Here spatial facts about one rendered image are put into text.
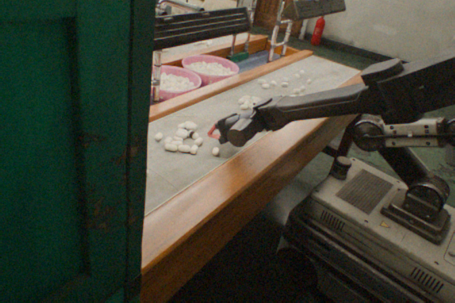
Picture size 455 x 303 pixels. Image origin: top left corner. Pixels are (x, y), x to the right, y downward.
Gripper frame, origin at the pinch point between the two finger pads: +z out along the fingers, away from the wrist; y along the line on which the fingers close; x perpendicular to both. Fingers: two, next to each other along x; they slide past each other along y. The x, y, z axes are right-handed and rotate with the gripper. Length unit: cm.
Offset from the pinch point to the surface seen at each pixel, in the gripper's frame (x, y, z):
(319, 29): -46, -448, 133
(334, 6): -29, -105, -14
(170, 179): 5.2, 23.6, -2.9
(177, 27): -30.2, 10.5, -14.2
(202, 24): -30.1, 0.3, -14.3
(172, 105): -13.2, -4.1, 15.4
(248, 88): -8.4, -47.2, 13.1
